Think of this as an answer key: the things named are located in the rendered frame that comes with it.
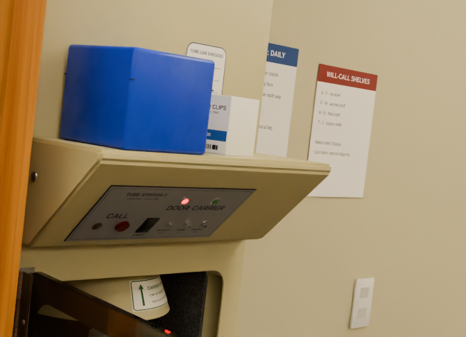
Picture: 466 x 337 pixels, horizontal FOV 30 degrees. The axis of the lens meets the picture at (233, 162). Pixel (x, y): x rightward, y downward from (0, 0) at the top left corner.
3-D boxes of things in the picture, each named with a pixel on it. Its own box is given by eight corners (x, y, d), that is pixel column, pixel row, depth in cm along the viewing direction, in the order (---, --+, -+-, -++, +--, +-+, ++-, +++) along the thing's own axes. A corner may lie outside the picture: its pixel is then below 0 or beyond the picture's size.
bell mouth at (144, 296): (-14, 290, 101) (-10, 244, 101) (107, 281, 114) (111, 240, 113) (76, 329, 89) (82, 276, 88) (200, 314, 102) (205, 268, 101)
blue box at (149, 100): (57, 139, 82) (67, 43, 82) (139, 144, 89) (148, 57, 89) (124, 150, 75) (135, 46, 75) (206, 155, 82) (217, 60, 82)
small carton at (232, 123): (186, 150, 90) (193, 92, 90) (216, 151, 94) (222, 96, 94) (225, 155, 87) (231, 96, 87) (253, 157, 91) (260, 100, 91)
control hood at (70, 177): (12, 243, 81) (22, 136, 80) (247, 236, 104) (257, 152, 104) (86, 268, 73) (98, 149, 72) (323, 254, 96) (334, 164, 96)
